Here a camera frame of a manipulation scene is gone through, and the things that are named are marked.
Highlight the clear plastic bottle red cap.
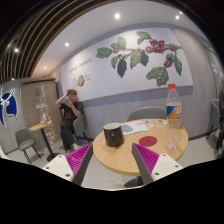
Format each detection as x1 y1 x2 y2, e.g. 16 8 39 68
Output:
166 83 182 149

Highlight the blue deer logo sign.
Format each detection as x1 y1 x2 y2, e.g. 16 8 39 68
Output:
0 89 18 127

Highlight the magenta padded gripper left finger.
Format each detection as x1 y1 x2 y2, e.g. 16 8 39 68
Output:
43 144 93 185

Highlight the coffee plant wall mural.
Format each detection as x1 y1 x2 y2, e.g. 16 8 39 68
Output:
96 31 183 87

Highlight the clear glass on table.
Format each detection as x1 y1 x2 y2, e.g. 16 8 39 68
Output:
157 120 166 128

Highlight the wooden locker cabinet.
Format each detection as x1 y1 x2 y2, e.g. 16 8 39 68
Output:
21 80 61 145

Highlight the grey chair at left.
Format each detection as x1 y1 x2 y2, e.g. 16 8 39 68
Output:
15 127 37 163

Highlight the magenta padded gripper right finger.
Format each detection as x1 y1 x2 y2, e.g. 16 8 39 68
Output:
132 143 182 185

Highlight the dark brown mug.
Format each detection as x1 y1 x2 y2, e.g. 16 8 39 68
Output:
103 123 124 147

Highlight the small round side table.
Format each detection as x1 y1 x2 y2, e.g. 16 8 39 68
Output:
29 121 59 162

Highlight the grey chair behind table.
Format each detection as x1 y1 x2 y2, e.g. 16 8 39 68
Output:
126 106 166 121

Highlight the grey chair at right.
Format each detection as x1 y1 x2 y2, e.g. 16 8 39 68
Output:
205 98 221 140

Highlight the red round coaster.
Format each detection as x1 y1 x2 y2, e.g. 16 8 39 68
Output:
139 136 157 147

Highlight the grey chair under person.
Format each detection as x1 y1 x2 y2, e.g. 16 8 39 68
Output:
73 116 93 143

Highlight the round wooden table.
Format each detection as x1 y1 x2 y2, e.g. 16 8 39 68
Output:
93 119 188 177

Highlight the seated person in black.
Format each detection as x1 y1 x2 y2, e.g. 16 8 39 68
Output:
55 89 83 153

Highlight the white paper sheet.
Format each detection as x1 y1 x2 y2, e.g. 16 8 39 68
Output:
121 121 148 135

